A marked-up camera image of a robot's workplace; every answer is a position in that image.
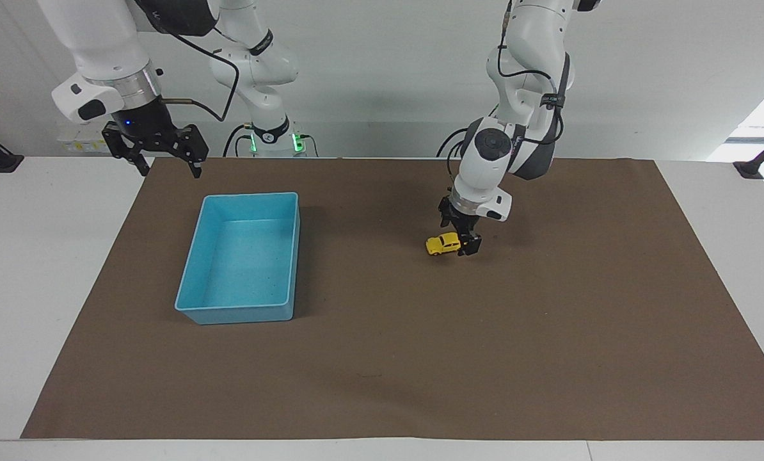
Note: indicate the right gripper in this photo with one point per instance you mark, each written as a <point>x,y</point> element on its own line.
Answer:
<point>144,120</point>

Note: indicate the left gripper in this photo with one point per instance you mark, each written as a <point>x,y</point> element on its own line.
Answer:
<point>462,221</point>

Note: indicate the yellow toy beetle car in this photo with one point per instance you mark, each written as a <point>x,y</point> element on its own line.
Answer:
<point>443,244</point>

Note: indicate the white power strip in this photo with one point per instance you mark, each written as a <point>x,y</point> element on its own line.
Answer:
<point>84,142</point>

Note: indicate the light blue plastic bin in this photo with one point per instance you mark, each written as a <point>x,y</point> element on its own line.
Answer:
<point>244,262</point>

